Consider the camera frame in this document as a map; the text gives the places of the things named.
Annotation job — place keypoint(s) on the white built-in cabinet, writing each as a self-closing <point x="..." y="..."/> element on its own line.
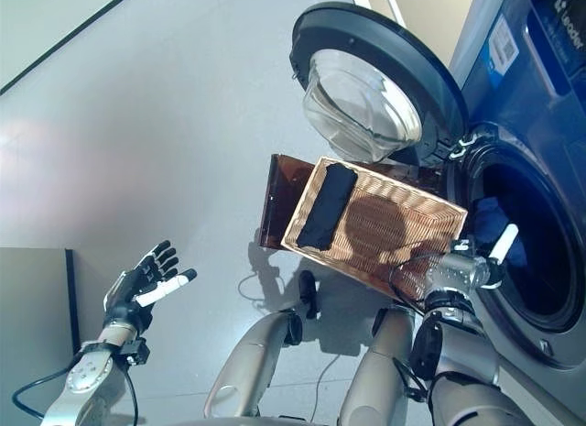
<point x="430" y="14"/>

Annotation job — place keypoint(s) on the large black rolled garment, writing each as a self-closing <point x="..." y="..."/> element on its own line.
<point x="327" y="206"/>

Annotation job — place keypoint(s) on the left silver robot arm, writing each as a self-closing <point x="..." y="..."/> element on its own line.
<point x="87" y="375"/>

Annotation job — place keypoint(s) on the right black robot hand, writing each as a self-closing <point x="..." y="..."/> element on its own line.
<point x="494" y="270"/>

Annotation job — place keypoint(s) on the blue barcode sticker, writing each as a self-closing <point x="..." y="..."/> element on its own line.
<point x="502" y="50"/>

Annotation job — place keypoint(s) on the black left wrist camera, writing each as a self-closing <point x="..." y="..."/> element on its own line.
<point x="136" y="350"/>

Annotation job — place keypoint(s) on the round glass washer door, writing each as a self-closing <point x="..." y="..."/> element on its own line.
<point x="357" y="78"/>

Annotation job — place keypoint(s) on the rectangular wicker basket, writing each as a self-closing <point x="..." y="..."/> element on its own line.
<point x="412" y="233"/>

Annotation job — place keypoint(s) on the right silver robot leg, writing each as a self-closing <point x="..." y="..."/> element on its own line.
<point x="380" y="366"/>

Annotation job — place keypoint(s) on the blue garment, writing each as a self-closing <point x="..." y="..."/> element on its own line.
<point x="487" y="220"/>

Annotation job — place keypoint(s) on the grey robot torso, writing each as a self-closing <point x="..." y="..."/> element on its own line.
<point x="265" y="422"/>

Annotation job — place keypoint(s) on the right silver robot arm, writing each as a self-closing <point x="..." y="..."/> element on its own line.
<point x="462" y="343"/>

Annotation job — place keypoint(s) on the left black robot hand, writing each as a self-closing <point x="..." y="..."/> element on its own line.
<point x="128" y="298"/>

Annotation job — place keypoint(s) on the grey front-load washing machine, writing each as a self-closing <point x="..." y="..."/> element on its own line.
<point x="540" y="146"/>

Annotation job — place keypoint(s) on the grey cabinet with black edge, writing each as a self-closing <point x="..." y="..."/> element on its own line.
<point x="32" y="307"/>

